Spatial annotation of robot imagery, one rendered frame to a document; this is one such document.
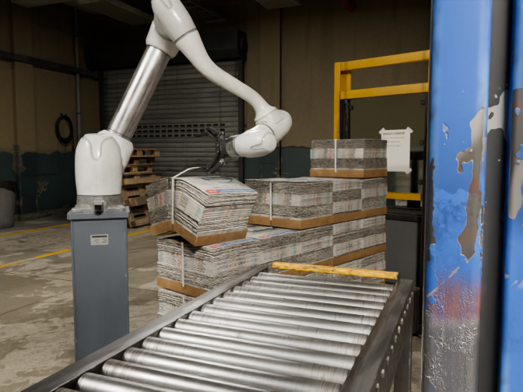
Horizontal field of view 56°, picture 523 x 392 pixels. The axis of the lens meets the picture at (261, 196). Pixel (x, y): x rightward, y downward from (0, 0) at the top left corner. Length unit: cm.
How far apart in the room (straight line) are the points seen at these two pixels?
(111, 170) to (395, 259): 233
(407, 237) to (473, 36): 337
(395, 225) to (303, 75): 610
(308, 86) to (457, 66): 910
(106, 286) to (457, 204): 170
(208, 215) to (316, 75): 745
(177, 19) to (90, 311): 108
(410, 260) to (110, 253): 228
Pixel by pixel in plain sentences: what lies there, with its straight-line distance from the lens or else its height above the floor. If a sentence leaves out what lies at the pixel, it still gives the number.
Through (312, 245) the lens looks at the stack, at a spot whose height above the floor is 74.
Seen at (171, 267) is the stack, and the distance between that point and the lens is 222.
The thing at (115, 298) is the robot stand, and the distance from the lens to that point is 186.
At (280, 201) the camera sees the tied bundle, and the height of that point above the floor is 96.
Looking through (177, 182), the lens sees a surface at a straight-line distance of 208.
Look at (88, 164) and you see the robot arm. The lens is 181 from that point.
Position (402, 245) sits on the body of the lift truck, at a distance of 357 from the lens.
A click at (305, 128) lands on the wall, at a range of 923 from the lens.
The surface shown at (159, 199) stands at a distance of 217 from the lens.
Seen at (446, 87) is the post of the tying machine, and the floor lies 122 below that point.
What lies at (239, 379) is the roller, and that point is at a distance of 97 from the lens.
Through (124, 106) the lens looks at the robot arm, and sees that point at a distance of 203.
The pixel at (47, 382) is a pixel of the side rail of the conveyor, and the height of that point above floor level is 80.
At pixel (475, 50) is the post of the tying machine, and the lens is 20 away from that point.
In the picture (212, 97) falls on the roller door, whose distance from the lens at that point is 997.
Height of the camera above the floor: 120
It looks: 5 degrees down
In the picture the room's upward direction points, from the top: straight up
